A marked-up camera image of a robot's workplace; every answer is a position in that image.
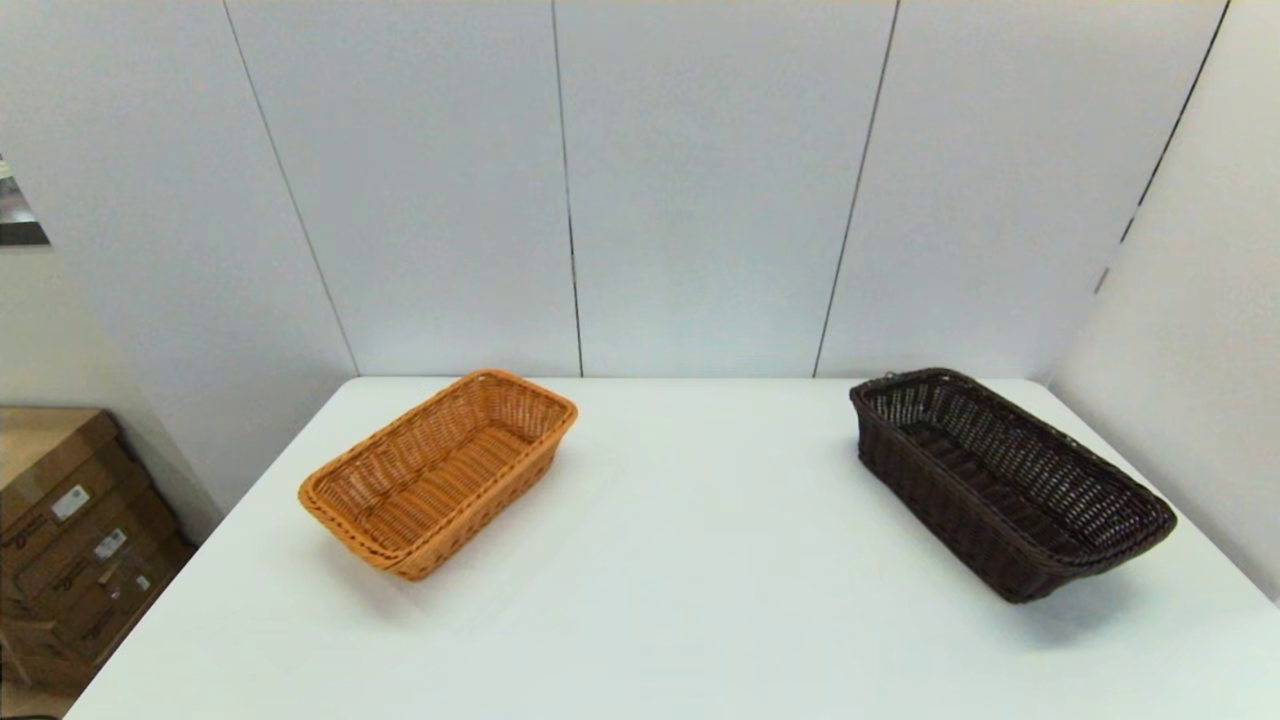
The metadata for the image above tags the dark brown wicker basket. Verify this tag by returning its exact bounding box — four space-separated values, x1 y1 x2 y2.
849 367 1178 604

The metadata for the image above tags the brown cardboard box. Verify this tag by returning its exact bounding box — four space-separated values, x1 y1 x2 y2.
0 530 197 666
0 407 136 541
0 480 173 606

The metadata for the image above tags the dark grey wall fixture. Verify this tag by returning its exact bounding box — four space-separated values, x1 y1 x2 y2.
0 160 51 248

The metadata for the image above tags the orange wicker basket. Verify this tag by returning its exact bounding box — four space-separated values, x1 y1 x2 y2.
298 369 579 582

